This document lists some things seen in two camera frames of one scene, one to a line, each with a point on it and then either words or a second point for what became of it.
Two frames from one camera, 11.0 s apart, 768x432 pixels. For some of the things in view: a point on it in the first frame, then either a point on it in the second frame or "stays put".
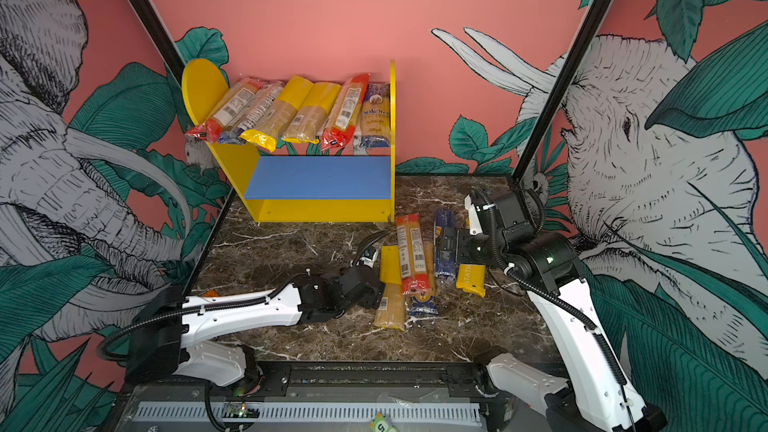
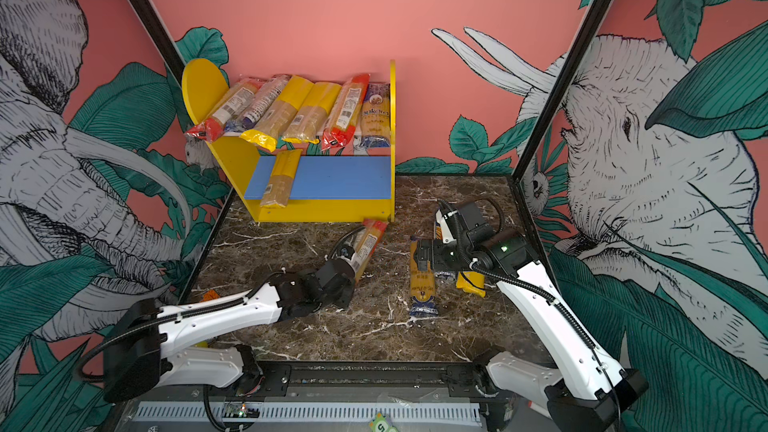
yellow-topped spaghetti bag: x=276 y=119 stays put
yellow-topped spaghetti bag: x=312 y=113 stays put
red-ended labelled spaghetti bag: x=415 y=256 to x=368 y=242
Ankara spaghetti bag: x=375 y=124 stays put
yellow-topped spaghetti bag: x=391 y=311 to x=276 y=192
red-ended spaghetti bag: x=343 y=110 stays put
